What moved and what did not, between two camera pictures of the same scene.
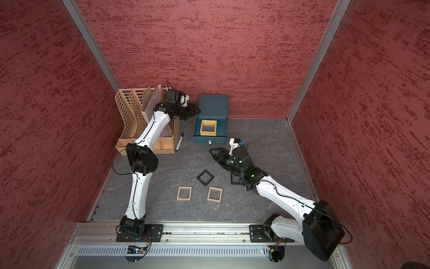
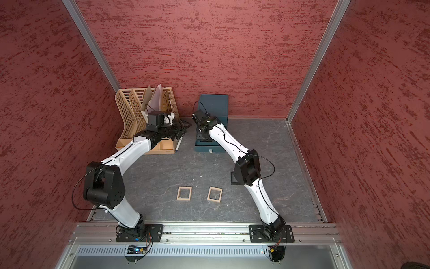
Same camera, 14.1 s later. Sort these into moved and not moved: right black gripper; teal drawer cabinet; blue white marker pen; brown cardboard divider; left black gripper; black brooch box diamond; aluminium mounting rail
Moved: right black gripper; black brooch box diamond; left black gripper
Not moved: brown cardboard divider; blue white marker pen; aluminium mounting rail; teal drawer cabinet
